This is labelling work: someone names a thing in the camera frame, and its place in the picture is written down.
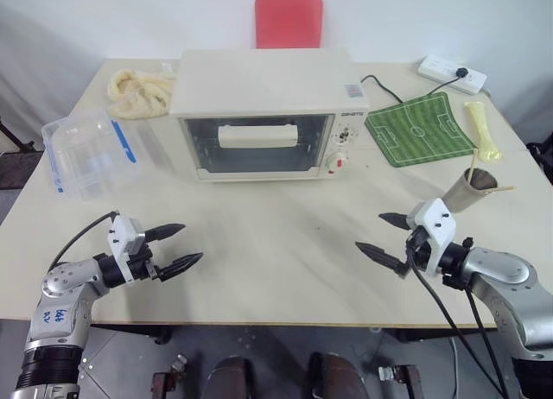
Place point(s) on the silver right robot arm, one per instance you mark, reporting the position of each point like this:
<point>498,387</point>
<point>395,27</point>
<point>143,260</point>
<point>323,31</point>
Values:
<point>505,274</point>

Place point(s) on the green soccer field mat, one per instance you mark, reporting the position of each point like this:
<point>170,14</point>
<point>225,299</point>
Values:
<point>417,129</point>

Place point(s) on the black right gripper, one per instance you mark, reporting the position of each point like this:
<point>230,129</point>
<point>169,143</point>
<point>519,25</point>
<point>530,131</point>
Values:
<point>423,254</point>

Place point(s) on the dark table frame bar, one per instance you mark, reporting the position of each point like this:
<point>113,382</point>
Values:
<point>259,328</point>

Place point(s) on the black tripod stand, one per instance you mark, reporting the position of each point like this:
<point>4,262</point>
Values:
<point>19,141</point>

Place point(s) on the black object beside table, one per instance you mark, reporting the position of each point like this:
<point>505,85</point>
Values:
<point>542,157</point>

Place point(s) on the cream toaster oven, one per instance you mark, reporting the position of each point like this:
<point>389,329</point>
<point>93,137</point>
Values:
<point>259,84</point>

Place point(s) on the dark table leg caster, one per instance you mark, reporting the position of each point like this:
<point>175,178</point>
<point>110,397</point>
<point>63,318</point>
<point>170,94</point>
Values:
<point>168,377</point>
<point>399,379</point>

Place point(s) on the glass oven door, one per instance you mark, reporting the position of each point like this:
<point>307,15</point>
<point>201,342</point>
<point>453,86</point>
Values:
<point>255,159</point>

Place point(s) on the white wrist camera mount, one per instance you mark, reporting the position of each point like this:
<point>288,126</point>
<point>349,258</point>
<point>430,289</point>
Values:
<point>436,219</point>
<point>123,237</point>

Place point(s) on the printed label sticker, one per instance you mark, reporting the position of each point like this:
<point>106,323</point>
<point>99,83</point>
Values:
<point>353,90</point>

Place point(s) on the white power strip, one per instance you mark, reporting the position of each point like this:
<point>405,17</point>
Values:
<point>440,71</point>

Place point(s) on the wooden stick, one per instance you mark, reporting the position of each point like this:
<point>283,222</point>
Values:
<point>473,161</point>
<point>503,188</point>

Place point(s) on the metal cup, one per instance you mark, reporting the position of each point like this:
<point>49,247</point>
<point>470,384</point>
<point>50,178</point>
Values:
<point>464,191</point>

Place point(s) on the clear container with blue clips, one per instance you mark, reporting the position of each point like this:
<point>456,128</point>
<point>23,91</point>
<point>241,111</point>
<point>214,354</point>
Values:
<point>86,153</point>

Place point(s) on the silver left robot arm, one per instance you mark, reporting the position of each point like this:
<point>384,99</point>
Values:
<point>65,282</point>

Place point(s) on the pale yellow rolled bag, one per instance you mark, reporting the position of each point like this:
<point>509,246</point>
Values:
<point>483,133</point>

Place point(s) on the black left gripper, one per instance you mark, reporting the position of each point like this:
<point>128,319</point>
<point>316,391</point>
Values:
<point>140,267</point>

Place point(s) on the small dark oven knob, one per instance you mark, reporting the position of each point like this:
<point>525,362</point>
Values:
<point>344,134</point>

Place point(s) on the black power plug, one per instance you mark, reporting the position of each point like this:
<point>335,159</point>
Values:
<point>462,72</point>

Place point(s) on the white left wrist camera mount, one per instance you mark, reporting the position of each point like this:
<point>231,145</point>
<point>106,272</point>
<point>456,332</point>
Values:
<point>123,237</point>

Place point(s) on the white red timer knob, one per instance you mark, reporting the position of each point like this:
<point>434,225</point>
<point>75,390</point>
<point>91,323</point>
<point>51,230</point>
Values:
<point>338,162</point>

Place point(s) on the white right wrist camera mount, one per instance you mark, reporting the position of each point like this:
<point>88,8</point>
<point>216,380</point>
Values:
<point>436,219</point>

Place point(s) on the cream towel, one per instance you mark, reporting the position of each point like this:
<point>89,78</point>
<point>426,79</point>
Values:
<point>138,94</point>

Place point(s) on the dark rounded shape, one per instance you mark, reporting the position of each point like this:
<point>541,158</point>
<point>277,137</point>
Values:
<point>231,379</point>
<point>337,377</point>

